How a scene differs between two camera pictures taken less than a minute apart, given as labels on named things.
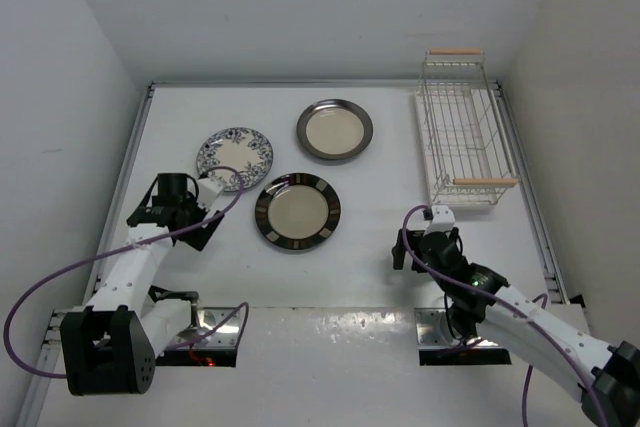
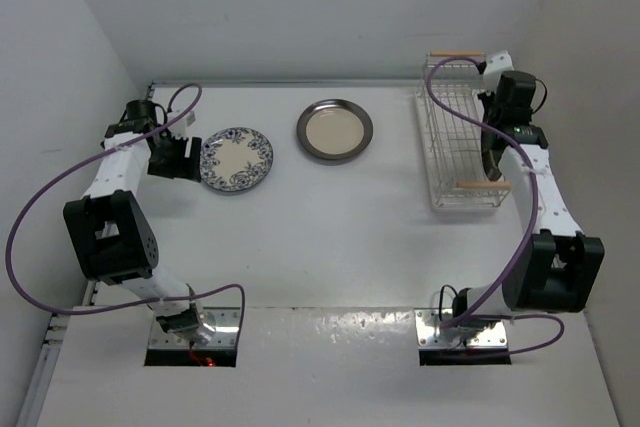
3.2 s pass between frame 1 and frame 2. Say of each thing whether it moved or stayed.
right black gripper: moved
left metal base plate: stayed
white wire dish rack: stayed
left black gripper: moved
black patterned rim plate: moved
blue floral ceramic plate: stayed
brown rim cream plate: stayed
